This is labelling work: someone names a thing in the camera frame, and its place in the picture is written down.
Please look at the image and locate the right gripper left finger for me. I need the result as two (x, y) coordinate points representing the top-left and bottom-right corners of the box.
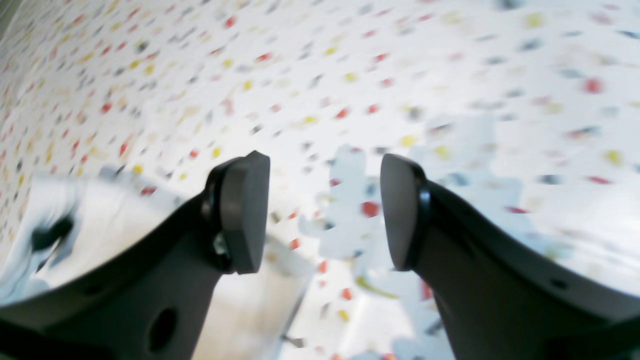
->
(1, 151), (271, 360)

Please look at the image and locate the white printed T-shirt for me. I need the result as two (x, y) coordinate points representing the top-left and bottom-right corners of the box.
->
(1, 177), (313, 360)

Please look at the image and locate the terrazzo patterned tablecloth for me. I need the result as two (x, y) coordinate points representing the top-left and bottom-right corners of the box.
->
(1, 0), (639, 360)

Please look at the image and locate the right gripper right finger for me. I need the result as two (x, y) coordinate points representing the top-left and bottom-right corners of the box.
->
(380, 153), (640, 360)

